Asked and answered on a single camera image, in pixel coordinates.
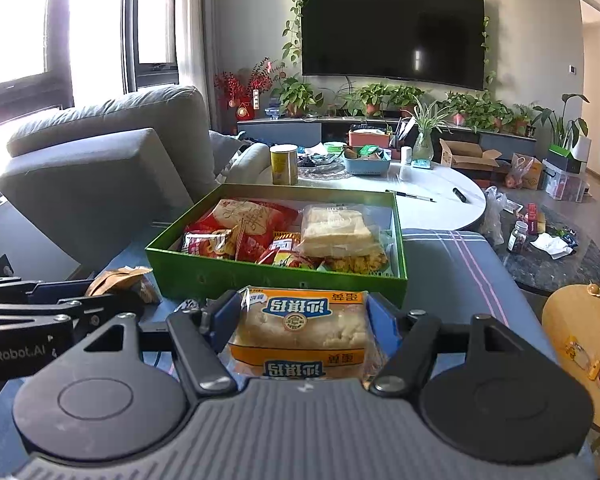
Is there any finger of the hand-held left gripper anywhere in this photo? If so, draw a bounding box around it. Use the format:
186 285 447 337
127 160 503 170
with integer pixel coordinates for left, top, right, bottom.
0 294 146 338
0 276 90 305

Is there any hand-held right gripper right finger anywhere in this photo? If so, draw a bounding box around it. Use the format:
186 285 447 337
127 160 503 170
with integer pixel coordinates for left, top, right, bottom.
366 292 531 397

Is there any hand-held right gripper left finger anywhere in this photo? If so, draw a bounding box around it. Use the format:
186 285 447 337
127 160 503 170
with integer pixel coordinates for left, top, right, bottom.
82 289 243 397

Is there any green cardboard box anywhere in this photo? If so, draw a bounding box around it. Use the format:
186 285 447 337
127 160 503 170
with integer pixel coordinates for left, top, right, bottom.
145 183 408 308

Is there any blue label bread packet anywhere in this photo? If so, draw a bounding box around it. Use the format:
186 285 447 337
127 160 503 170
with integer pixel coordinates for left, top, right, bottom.
228 286 376 381

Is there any small red snack packet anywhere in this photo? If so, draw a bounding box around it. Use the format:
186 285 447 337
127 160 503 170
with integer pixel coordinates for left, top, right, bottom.
181 230 238 261

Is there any red yellow snack packet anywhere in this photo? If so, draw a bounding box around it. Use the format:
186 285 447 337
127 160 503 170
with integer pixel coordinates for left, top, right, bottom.
257 231 326 270

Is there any clear bread packet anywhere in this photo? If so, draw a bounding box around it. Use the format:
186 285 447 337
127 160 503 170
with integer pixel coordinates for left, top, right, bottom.
299 204 393 260

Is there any brown crumpled snack wrapper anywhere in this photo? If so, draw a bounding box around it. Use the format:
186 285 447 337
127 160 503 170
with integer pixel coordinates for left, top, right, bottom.
84 266 162 305

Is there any clear flaky pastry packet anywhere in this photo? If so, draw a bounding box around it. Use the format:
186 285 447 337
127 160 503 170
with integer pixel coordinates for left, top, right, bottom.
325 252 391 276

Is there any striped blue blanket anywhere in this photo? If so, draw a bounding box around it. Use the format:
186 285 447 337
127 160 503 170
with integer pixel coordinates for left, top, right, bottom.
0 227 561 466

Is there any large red snack packet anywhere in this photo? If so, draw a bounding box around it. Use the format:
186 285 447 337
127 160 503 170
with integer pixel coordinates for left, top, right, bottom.
187 199 301 261

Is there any grey sofa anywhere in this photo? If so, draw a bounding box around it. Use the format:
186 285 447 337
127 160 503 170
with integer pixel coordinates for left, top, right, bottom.
0 85 271 271

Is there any white oval table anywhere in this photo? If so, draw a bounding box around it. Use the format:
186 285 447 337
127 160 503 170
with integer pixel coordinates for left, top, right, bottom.
295 160 488 233

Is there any black pen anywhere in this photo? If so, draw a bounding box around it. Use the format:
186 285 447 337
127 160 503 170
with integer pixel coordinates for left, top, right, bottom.
385 189 437 203

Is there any blue plastic basket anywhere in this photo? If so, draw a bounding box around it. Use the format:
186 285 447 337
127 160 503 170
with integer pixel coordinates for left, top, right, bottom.
342 146 392 177

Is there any light grey cushion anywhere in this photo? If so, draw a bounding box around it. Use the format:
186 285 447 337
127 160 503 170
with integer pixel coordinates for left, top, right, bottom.
227 142 273 186

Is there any clear plastic bag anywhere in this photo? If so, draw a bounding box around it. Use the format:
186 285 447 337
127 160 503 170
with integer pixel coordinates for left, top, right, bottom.
480 186 523 247

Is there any yellow canister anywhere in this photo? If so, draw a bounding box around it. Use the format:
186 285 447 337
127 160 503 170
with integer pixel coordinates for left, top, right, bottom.
270 144 300 186

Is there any glass jar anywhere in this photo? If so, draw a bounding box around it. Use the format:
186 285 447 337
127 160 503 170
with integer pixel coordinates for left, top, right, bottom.
506 220 529 253

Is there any dark marble round table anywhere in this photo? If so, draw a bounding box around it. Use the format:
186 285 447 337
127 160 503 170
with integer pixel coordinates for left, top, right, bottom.
482 200 600 296

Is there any spider plant in glass vase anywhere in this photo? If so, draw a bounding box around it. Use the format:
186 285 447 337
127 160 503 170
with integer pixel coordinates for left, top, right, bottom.
405 102 453 162

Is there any pink box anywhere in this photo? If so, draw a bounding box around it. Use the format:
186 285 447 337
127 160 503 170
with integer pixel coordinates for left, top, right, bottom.
348 129 392 150

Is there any yellow round side table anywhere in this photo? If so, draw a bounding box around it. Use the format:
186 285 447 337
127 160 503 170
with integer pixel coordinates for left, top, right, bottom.
541 284 600 436

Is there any white crumpled tissue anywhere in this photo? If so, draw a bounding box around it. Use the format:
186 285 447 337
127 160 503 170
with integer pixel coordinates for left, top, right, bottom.
530 232 573 260

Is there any open cardboard box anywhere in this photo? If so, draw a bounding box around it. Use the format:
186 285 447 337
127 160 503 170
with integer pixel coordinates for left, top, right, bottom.
439 139 503 171

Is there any dark tv cabinet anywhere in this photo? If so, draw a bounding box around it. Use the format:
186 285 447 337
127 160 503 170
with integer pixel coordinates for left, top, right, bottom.
236 116 538 148

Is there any orange plastic bag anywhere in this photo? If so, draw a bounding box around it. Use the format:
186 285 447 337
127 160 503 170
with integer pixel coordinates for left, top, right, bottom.
505 154 545 190

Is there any potted green plant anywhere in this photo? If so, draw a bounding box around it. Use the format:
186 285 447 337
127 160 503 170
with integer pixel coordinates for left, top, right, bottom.
510 104 536 136
442 91 473 126
467 97 511 133
387 84 423 116
272 75 318 118
352 82 391 117

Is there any clear storage box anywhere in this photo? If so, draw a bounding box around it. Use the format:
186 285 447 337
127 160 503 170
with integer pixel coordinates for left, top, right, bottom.
542 160 588 201

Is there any red berry decoration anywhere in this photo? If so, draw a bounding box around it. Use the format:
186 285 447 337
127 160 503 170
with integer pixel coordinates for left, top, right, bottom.
214 57 286 121

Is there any black green box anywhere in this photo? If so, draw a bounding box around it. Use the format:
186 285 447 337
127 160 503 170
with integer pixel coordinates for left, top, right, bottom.
547 144 583 173

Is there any large leaf plant white pot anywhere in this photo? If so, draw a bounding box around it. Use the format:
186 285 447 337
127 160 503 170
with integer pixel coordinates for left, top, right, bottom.
532 92 592 163

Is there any dark framed window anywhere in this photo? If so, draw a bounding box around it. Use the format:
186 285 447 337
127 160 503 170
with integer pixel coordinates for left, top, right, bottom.
0 0 181 131

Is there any green vine garland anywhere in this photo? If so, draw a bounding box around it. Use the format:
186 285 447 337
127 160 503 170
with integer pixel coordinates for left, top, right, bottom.
280 0 498 91

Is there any beige curtain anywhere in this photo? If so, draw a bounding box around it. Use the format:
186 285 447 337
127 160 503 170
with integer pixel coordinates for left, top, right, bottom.
172 0 221 133

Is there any black television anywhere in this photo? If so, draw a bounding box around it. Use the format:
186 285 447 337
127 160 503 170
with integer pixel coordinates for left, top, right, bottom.
300 0 486 92

